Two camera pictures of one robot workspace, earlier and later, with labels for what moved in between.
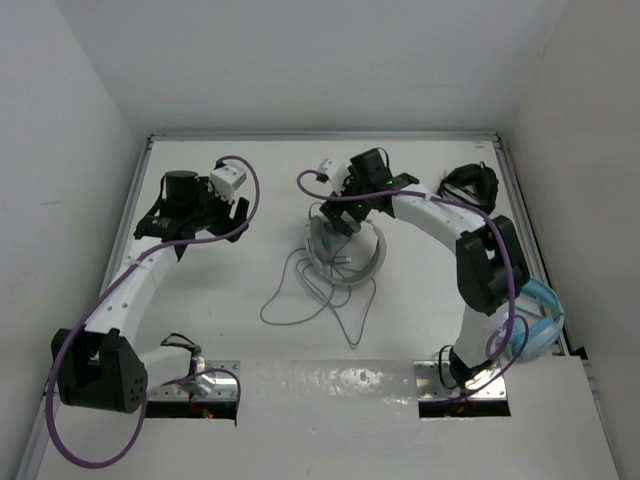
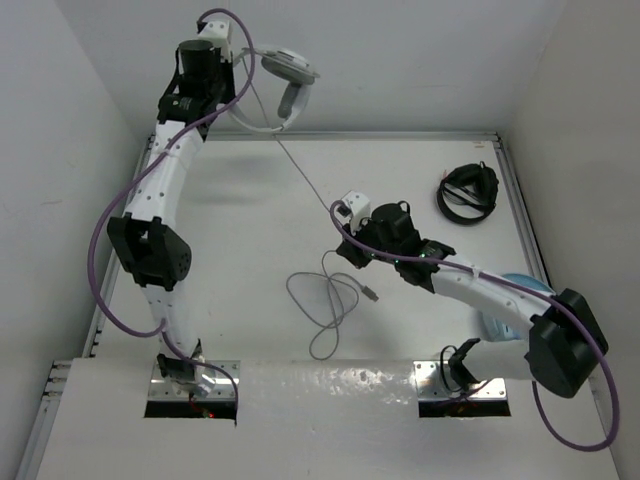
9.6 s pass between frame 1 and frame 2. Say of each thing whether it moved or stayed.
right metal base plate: stayed
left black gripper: moved
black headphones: stayed
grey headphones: moved
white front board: stayed
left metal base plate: stayed
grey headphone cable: moved
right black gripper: moved
